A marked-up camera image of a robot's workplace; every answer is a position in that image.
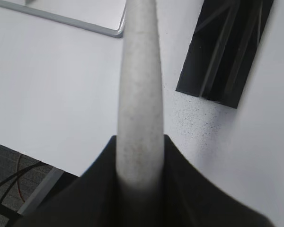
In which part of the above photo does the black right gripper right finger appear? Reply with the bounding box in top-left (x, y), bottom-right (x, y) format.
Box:
top-left (157, 135), bottom-right (274, 227)

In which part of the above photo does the black cable on floor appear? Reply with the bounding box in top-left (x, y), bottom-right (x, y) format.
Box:
top-left (0, 162), bottom-right (47, 204)

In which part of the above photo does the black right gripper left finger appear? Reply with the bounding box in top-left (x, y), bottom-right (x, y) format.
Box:
top-left (15, 136), bottom-right (121, 227)

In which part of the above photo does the red wire on floor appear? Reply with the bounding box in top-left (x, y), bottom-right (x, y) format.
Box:
top-left (16, 153), bottom-right (26, 203)

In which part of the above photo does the white-handled kitchen knife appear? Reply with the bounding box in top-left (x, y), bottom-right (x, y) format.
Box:
top-left (116, 0), bottom-right (164, 191)

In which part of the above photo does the black knife stand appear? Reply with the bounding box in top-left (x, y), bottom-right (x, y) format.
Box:
top-left (176, 0), bottom-right (274, 109)

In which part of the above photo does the grey-rimmed white cutting board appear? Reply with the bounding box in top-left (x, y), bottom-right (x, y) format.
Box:
top-left (0, 0), bottom-right (126, 38)

